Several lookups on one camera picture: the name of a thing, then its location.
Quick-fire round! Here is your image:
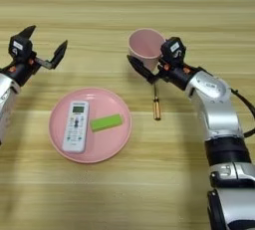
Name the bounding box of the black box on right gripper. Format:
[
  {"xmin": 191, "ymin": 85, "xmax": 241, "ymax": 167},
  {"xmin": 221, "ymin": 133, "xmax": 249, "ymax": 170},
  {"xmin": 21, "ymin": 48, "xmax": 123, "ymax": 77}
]
[{"xmin": 160, "ymin": 36, "xmax": 187, "ymax": 67}]

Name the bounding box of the pink round plate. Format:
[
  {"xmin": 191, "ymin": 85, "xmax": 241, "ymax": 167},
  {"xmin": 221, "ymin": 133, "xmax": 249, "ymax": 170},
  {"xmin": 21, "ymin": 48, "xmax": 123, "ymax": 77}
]
[{"xmin": 48, "ymin": 87, "xmax": 133, "ymax": 164}]

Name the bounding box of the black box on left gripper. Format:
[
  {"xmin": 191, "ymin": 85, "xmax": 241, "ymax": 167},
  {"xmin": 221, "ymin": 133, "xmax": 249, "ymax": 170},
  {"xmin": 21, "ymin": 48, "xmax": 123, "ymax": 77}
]
[{"xmin": 8, "ymin": 35, "xmax": 34, "ymax": 60}]

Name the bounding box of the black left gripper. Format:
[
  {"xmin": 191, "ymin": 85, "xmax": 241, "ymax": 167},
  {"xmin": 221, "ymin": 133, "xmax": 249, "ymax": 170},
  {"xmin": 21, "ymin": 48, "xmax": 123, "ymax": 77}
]
[{"xmin": 0, "ymin": 25, "xmax": 69, "ymax": 88}]

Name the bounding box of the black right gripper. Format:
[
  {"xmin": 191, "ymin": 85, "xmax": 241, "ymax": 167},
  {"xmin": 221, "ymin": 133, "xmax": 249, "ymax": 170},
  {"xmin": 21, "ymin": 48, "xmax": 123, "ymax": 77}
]
[{"xmin": 127, "ymin": 54, "xmax": 203, "ymax": 91}]

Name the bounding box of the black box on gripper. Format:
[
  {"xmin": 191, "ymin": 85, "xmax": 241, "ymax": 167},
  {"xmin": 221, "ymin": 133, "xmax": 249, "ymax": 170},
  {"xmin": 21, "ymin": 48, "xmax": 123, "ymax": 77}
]
[
  {"xmin": 160, "ymin": 36, "xmax": 187, "ymax": 67},
  {"xmin": 8, "ymin": 35, "xmax": 34, "ymax": 60}
]

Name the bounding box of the white remote control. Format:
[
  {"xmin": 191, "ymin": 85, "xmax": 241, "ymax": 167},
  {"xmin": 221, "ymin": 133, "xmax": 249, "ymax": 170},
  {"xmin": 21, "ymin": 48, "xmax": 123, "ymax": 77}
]
[{"xmin": 61, "ymin": 100, "xmax": 91, "ymax": 154}]

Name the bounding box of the pink plastic cup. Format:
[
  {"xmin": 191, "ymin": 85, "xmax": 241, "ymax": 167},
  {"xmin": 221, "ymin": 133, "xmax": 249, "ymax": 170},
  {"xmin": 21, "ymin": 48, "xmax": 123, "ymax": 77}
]
[{"xmin": 127, "ymin": 28, "xmax": 166, "ymax": 73}]

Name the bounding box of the amber handled screwdriver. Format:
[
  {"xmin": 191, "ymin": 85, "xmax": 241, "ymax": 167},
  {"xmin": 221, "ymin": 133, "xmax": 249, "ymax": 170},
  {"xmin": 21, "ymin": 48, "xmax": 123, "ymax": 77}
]
[{"xmin": 151, "ymin": 82, "xmax": 162, "ymax": 121}]

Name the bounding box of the green rectangular block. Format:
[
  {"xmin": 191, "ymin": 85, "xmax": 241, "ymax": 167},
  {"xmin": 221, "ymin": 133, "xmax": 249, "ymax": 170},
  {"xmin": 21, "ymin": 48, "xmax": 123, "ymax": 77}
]
[{"xmin": 89, "ymin": 113, "xmax": 125, "ymax": 133}]

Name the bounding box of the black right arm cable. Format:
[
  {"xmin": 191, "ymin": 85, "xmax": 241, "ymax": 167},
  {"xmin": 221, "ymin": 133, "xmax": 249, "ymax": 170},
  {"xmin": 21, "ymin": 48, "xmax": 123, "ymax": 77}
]
[{"xmin": 230, "ymin": 88, "xmax": 255, "ymax": 138}]

